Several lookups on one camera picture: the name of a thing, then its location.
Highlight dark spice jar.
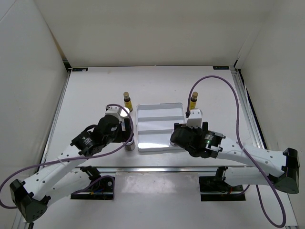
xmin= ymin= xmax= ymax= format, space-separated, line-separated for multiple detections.
xmin=124 ymin=139 xmax=135 ymax=151

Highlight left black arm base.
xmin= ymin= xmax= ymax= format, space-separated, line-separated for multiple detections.
xmin=70 ymin=166 xmax=115 ymax=200

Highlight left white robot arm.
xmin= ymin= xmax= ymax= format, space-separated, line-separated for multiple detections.
xmin=10 ymin=114 xmax=133 ymax=223

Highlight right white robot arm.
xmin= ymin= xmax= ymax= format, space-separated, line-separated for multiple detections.
xmin=171 ymin=122 xmax=300 ymax=194

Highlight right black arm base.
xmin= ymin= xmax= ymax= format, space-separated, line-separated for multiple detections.
xmin=199 ymin=167 xmax=246 ymax=202

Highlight left blue label jar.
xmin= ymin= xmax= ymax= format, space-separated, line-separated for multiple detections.
xmin=120 ymin=107 xmax=130 ymax=119

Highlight left yellow sauce bottle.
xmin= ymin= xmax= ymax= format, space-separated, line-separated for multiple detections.
xmin=123 ymin=92 xmax=133 ymax=112

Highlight yellow sauce bottle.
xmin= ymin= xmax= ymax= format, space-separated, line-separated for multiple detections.
xmin=188 ymin=92 xmax=198 ymax=111
xmin=123 ymin=92 xmax=133 ymax=112

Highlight right yellow sauce bottle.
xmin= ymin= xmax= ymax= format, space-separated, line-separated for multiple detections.
xmin=188 ymin=92 xmax=198 ymax=111

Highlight white divided tray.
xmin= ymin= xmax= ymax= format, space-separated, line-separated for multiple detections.
xmin=136 ymin=103 xmax=185 ymax=154

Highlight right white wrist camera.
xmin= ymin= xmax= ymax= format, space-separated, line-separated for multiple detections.
xmin=186 ymin=109 xmax=203 ymax=129

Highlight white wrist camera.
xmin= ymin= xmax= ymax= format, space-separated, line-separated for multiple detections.
xmin=186 ymin=109 xmax=203 ymax=129
xmin=105 ymin=106 xmax=126 ymax=120

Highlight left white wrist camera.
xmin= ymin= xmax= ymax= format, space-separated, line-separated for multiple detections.
xmin=105 ymin=106 xmax=126 ymax=120

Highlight front aluminium rail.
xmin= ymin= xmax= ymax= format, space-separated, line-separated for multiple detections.
xmin=71 ymin=166 xmax=224 ymax=173

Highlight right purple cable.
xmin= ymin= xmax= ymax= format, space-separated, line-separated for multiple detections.
xmin=185 ymin=75 xmax=287 ymax=227

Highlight purple cable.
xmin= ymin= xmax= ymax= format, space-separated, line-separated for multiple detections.
xmin=185 ymin=75 xmax=287 ymax=227
xmin=0 ymin=103 xmax=134 ymax=209

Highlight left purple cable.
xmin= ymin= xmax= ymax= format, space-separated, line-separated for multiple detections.
xmin=0 ymin=103 xmax=134 ymax=209

